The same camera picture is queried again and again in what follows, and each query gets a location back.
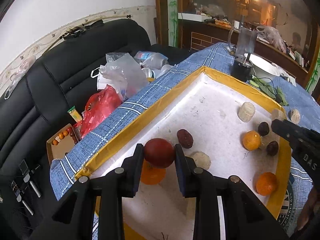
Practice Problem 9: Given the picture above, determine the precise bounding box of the beige round pastry cake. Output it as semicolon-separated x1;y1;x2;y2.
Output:
191;152;212;170

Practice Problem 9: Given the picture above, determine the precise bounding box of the orange mandarin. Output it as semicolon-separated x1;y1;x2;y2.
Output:
242;131;261;151
255;172;278;196
140;160;166;185

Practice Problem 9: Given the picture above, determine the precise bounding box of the dark red apple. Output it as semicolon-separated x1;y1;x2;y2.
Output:
144;138;175;168

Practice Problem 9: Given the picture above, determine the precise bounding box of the dark red date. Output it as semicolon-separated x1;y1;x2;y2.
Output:
177;129;194;149

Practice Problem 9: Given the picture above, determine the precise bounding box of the beige pastry on cloth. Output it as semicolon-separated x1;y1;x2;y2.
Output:
289;108;301;125

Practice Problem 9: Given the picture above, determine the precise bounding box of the dark purple plum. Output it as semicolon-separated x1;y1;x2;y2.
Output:
258;122;270;137

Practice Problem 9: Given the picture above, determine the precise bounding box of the white foam tray yellow rim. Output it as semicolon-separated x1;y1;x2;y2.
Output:
79;67;291;239

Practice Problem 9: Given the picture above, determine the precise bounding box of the green leafy vegetable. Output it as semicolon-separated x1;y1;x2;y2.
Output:
249;76;289;106

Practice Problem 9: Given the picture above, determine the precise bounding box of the pale round pastry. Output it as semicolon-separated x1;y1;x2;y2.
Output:
238;102;255;122

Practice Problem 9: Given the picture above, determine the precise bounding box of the red plastic bag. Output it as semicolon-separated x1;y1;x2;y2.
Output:
80;85;122;139

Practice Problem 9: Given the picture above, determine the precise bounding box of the small cardboard box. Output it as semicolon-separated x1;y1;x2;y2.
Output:
46;124;79;165

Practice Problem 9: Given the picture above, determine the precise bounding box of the green yellow snack packet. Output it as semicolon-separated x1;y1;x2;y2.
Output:
67;106;83;122

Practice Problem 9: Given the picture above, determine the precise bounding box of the white enamel bowl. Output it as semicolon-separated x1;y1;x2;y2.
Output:
249;54;280;83

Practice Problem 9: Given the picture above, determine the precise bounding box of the small black box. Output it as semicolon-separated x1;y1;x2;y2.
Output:
231;60;252;82

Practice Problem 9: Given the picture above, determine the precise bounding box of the clear plastic bag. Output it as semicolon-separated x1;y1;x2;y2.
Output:
91;53;149;101

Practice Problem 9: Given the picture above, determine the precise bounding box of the pink white plastic bag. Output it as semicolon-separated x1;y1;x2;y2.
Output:
257;25;287;54

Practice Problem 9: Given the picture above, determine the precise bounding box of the black leather sofa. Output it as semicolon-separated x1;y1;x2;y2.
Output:
1;19;190;239

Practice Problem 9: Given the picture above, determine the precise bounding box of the clear glass pitcher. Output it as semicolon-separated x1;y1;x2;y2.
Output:
228;15;258;64

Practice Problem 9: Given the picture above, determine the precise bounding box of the wooden cabinet counter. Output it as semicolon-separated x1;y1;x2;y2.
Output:
177;12;309;86

